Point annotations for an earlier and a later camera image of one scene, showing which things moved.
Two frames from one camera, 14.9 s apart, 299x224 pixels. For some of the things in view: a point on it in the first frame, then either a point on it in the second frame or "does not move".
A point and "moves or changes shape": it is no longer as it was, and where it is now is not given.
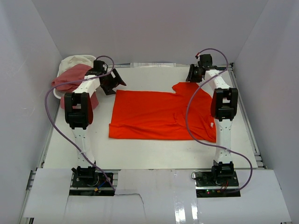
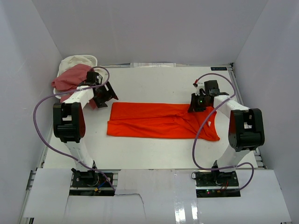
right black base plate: x=216 y=184 does not move
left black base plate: x=94 y=184 does not move
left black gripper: x=115 y=82 → x=109 y=94
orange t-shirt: x=153 y=115 moves or changes shape
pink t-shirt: x=73 y=73 does not move
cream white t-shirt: x=74 y=60 does not move
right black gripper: x=191 y=77 → x=194 y=107
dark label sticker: x=221 y=68 does not move
